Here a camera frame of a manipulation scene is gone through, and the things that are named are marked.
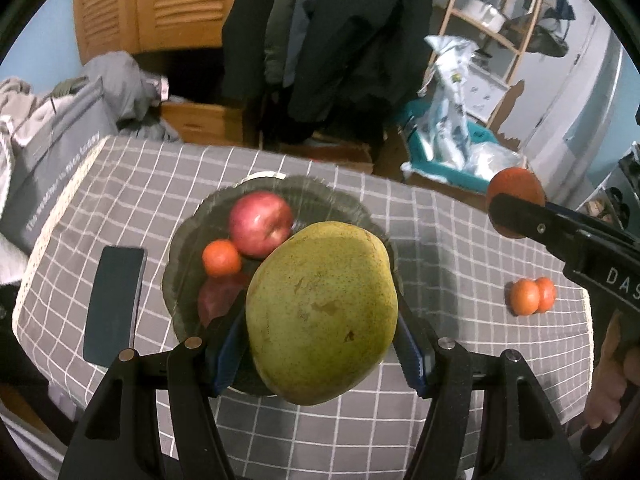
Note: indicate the grey fabric storage bag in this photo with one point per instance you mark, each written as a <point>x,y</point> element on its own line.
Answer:
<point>50,170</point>

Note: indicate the person's right hand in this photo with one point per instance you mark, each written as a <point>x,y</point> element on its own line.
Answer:
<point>610,375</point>

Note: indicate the dark blue rectangular case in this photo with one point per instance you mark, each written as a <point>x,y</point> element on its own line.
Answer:
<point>112,305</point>

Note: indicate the black hanging coat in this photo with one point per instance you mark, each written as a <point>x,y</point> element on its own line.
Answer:
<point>360,35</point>

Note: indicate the dark blue cloth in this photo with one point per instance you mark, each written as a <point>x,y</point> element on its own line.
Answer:
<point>547,35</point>

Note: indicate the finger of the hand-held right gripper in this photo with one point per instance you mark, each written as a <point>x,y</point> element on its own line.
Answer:
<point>590,221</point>
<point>535,222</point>

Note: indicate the clear plastic bag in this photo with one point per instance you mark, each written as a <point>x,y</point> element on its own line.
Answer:
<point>495,160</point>

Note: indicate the white printed plastic bag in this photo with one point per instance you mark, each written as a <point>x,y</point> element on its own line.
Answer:
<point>450,110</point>

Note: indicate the small orange tangerine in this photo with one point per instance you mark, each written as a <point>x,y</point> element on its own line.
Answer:
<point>221,258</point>

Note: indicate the wooden louvered cabinet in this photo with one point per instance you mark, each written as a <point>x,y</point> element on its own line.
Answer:
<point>175,0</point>

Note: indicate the white pot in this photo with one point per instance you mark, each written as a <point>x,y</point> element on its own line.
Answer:
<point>482,10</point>

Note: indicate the white dotted storage box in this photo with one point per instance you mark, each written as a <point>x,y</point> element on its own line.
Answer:
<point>487,92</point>

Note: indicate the wooden shelf rack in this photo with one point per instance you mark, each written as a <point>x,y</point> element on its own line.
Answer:
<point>531,15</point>

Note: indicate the grey checked tablecloth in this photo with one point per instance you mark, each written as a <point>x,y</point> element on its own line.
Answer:
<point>450,260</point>

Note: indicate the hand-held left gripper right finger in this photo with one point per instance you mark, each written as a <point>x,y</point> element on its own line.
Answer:
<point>410,355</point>

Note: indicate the wooden drawer box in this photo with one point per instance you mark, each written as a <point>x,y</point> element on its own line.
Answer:
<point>200,122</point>

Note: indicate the green scalloped plate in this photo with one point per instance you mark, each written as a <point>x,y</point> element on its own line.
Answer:
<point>320,200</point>

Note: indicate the dark red apple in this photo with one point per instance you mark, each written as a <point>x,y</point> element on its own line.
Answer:
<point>220,295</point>

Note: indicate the grey crumpled jacket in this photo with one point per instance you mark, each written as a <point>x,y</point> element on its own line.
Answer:
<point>120,85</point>

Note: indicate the grey-blue hanging jacket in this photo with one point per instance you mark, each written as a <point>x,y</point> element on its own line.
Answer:
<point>295,35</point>

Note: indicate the beige blanket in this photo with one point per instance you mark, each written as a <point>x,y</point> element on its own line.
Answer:
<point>20,100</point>

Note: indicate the green mango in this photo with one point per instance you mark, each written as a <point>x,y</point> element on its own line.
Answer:
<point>320,310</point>

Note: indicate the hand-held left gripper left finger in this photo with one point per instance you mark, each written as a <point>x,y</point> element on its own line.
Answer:
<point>227,355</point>

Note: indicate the teal plastic bin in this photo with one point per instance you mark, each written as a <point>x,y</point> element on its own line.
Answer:
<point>482,132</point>

